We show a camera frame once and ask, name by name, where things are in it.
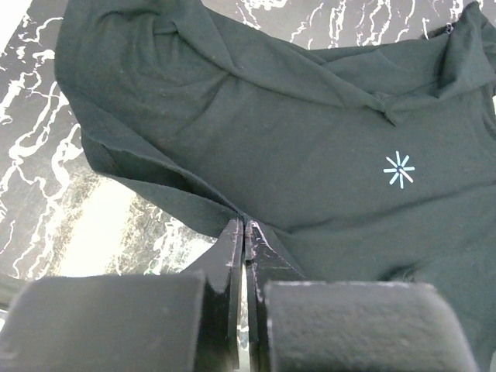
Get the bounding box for black t shirt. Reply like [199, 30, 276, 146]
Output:
[54, 1, 495, 371]

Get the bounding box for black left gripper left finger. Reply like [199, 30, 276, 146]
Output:
[1, 219, 243, 371]

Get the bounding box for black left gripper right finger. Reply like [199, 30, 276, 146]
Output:
[245, 222, 478, 371]

